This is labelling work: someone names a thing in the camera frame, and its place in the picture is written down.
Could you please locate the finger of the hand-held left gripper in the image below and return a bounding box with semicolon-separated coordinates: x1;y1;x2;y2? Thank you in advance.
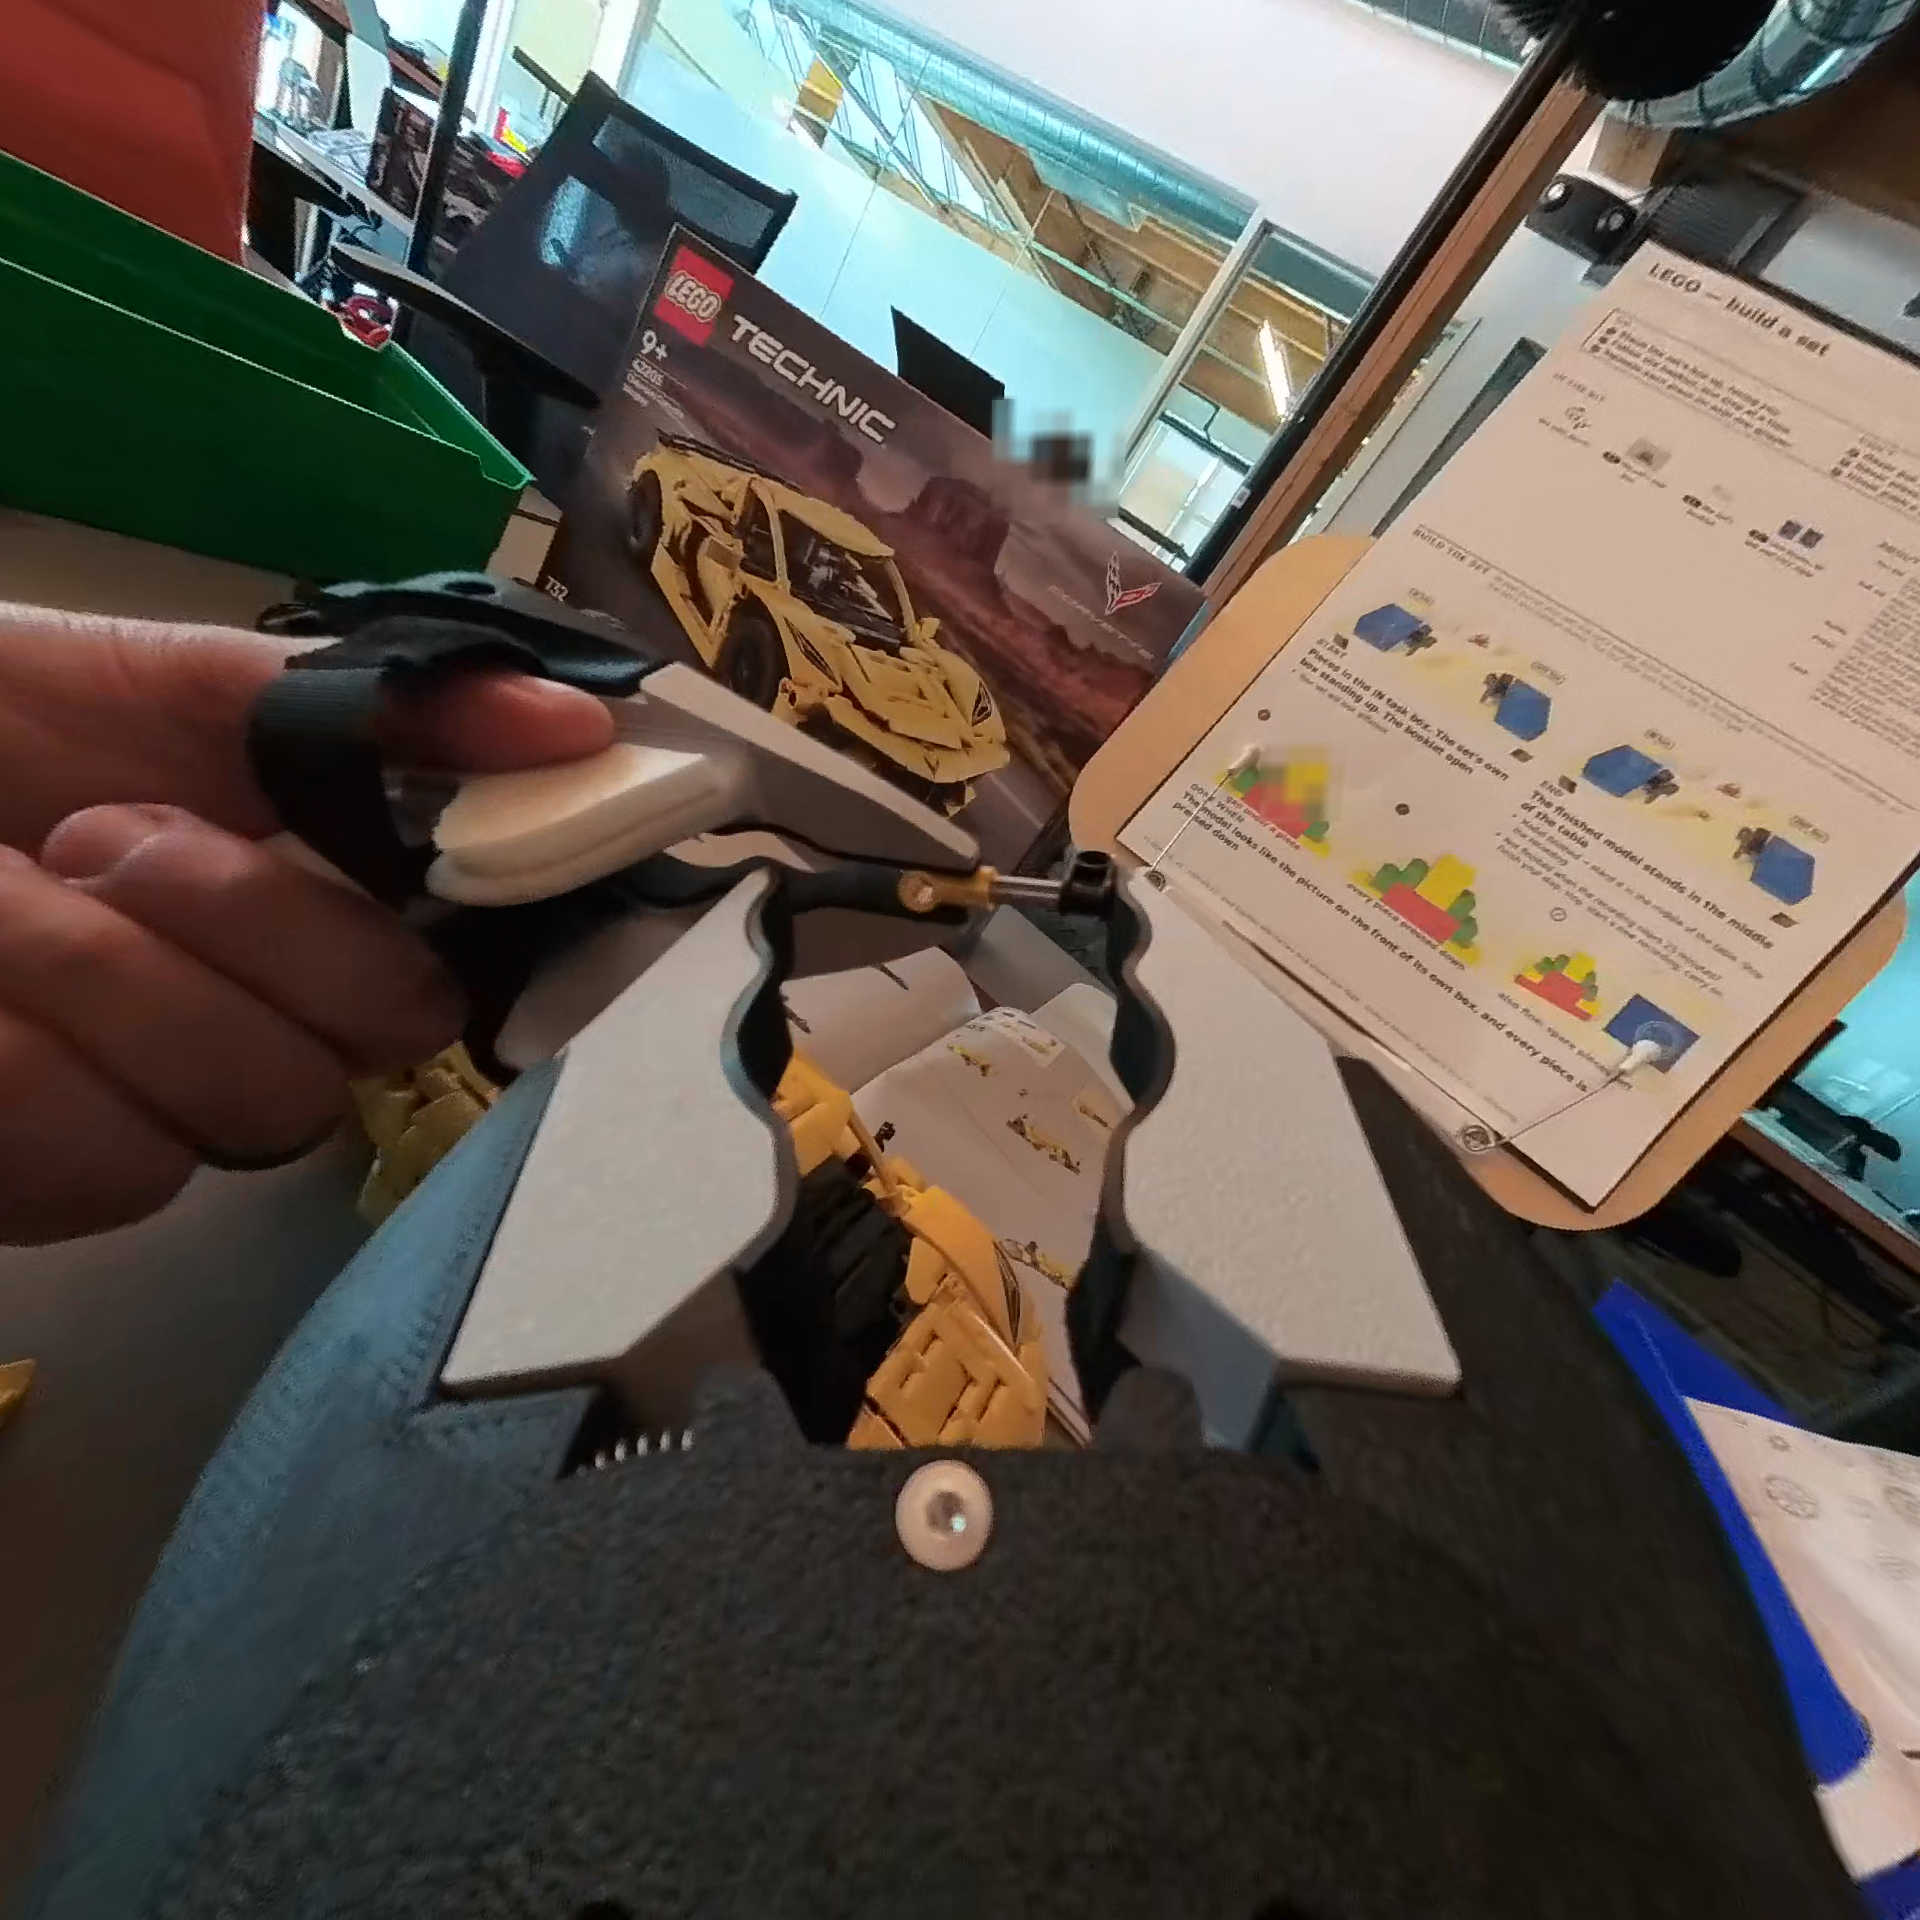
642;664;988;877
491;836;980;1073

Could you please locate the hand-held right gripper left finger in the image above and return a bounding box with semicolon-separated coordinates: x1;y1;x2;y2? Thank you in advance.
439;871;799;1397

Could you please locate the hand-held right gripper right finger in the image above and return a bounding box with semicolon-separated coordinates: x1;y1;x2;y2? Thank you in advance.
1099;871;1466;1453

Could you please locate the yellow brick toy car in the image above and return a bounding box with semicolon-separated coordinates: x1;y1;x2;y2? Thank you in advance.
352;1042;1051;1450

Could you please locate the grey desk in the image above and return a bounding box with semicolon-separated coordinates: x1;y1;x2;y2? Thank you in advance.
0;503;600;1877

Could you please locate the person's left hand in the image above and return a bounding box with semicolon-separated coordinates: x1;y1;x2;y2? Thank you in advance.
0;599;620;1251

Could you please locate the dark toy car box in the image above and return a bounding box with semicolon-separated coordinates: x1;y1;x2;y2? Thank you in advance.
527;223;1213;865

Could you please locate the green plastic bin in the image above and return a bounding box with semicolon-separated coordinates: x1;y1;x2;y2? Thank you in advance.
0;151;536;584

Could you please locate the open instruction booklet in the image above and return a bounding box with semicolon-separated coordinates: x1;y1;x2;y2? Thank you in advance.
779;944;1135;1427

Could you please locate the black office chair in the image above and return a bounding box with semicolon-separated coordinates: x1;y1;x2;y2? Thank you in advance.
322;71;799;497

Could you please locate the blue plastic bin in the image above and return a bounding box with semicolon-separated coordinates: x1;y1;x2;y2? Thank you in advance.
1590;1275;1920;1892

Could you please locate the patterned white paper bag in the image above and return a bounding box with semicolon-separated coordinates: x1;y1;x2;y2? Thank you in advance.
1680;1395;1920;1801

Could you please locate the wooden instruction board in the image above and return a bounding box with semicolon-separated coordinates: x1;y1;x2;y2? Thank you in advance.
1069;225;1920;1234

